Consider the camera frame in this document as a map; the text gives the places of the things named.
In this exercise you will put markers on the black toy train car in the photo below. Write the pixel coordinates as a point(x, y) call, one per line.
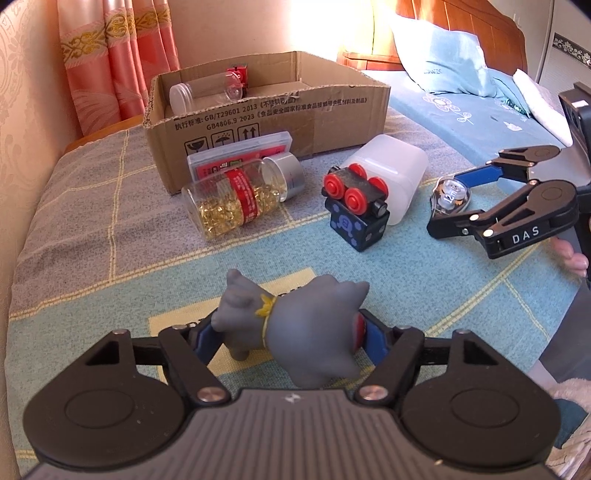
point(355, 226)

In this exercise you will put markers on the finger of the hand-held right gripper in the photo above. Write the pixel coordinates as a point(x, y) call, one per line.
point(461, 224)
point(480, 174)

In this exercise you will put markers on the blue floral bed sheet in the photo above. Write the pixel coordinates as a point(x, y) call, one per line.
point(461, 129)

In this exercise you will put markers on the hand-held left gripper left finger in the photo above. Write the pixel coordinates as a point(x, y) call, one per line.
point(205, 344)

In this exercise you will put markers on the light blue pillow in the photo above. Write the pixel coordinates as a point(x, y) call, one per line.
point(438, 60)

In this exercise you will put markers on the pink patterned curtain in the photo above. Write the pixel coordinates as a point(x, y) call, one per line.
point(101, 69)

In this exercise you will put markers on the white plastic bottle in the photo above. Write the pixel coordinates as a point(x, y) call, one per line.
point(401, 166)

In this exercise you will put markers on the clear capsule bottle red label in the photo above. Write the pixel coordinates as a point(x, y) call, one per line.
point(221, 207)

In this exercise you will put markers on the person's right hand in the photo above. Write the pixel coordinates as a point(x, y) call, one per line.
point(575, 261)

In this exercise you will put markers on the grey clothing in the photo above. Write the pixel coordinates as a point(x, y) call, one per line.
point(568, 332)

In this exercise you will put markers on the wooden bed headboard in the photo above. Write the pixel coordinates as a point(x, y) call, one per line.
point(485, 27)

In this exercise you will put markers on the grey plush toy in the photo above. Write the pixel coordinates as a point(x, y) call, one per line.
point(300, 323)

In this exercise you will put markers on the small red box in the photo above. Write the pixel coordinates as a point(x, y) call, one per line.
point(238, 74)

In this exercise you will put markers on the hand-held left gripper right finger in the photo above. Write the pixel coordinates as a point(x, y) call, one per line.
point(376, 341)

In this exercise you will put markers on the white wardrobe patterned trim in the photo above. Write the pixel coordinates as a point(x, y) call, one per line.
point(563, 27)

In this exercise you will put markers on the cardboard box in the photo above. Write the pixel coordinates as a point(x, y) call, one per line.
point(277, 120)

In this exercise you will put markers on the checked blue grey blanket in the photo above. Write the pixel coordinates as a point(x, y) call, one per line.
point(115, 258)

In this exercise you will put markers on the clear case with red cards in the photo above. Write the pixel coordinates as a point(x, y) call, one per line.
point(240, 152)

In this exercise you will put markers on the wooden bedside table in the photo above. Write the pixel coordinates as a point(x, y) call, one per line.
point(101, 134)

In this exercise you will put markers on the white pillow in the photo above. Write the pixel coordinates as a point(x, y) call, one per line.
point(540, 101)

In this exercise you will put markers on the clear plastic jar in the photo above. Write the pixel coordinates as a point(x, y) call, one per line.
point(203, 90)

